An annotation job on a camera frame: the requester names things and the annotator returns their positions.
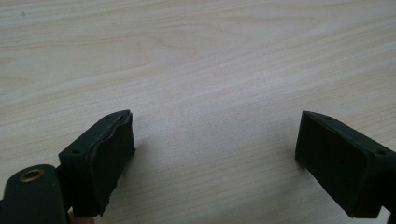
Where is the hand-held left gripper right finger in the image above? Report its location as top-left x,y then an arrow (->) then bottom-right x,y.
294,110 -> 396,219

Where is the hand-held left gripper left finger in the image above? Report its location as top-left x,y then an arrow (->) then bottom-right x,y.
58,109 -> 136,217

